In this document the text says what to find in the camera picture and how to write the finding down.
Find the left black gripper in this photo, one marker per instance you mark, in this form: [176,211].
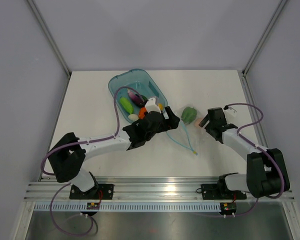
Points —
[170,123]

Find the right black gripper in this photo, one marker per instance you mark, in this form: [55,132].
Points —
[204,121]

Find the orange fake fruit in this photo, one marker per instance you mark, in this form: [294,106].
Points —
[142,113]

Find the cream fake garlic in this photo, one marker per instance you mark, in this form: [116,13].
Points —
[133,117]

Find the purple fake eggplant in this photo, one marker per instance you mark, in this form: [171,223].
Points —
[136,98]

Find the green fake bell pepper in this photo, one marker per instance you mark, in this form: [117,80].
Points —
[189,114]

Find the clear zip top bag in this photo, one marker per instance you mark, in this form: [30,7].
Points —
[188,136]

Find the light green fake vegetable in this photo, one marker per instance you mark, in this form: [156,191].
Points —
[127,106]

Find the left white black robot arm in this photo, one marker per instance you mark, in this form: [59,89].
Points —
[67,157]

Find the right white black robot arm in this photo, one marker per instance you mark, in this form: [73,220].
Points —
[266,174]

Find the teal transparent plastic bin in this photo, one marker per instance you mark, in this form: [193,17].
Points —
[131,82]

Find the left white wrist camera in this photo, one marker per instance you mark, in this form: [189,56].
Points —
[151,105]

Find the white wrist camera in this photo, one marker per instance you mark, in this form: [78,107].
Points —
[151,105]
[229,111]

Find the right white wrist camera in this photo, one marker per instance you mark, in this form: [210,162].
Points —
[229,111]

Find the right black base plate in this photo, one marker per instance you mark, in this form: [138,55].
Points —
[213,192]

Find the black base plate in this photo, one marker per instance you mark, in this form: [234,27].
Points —
[213,192]
[104,191]

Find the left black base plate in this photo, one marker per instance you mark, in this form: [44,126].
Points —
[104,191]

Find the aluminium mounting rail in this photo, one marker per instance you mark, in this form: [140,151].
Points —
[131,189]

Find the left aluminium frame post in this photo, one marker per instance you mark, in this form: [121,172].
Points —
[48,36]

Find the aluminium frame post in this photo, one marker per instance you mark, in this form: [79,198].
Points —
[265,35]
[48,36]

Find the right aluminium frame post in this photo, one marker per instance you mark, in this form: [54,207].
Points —
[265,35]

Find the white slotted cable duct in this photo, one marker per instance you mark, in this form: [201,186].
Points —
[209,207]

